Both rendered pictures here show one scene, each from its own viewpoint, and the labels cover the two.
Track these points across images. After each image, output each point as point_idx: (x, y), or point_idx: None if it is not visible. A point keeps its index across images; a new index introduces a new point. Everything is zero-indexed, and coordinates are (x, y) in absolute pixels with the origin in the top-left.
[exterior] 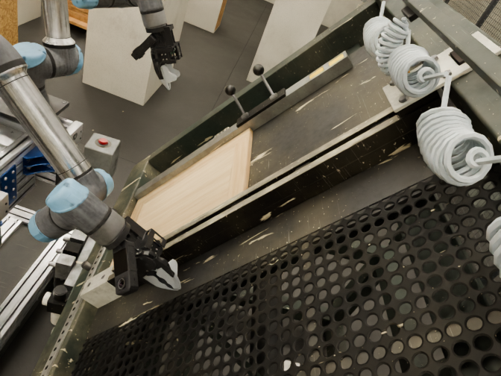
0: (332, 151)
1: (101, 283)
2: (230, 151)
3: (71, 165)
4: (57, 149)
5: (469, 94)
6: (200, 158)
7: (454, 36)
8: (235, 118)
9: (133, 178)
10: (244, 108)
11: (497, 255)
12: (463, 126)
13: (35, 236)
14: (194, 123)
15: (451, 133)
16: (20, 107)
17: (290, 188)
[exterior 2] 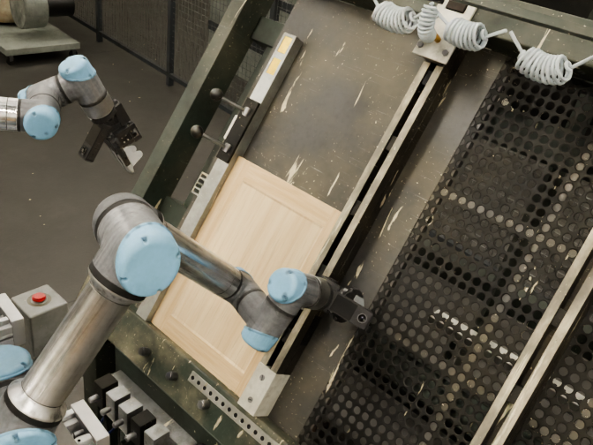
0: (410, 116)
1: (270, 380)
2: (244, 189)
3: (232, 274)
4: (219, 267)
5: (490, 30)
6: (202, 222)
7: (514, 11)
8: (177, 162)
9: None
10: (183, 146)
11: None
12: (547, 55)
13: (266, 348)
14: None
15: (550, 61)
16: (182, 249)
17: (394, 164)
